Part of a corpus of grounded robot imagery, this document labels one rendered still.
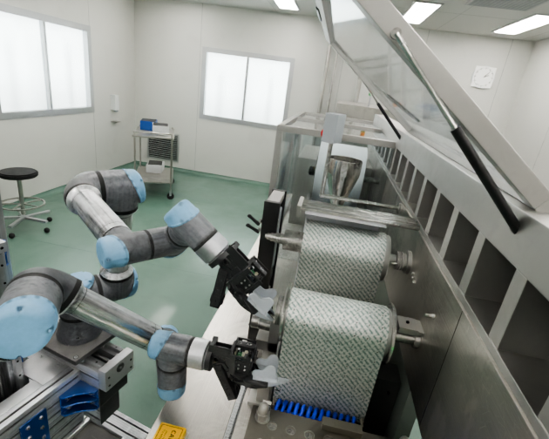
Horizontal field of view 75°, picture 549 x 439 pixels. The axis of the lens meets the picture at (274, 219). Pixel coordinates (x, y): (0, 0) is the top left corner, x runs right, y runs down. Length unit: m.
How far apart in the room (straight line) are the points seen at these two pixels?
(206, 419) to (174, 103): 6.17
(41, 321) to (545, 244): 0.87
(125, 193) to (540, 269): 1.07
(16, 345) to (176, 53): 6.26
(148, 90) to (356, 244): 6.33
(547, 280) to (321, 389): 0.61
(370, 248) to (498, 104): 5.79
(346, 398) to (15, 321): 0.75
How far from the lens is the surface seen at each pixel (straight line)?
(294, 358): 0.94
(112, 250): 0.87
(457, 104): 0.59
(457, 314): 0.78
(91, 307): 1.05
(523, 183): 0.64
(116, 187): 1.22
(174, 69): 6.88
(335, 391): 0.99
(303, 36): 6.35
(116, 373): 1.53
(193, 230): 0.84
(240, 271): 0.87
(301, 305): 0.88
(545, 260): 0.58
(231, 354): 0.93
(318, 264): 1.06
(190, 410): 1.16
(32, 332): 0.89
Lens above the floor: 1.78
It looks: 21 degrees down
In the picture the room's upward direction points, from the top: 8 degrees clockwise
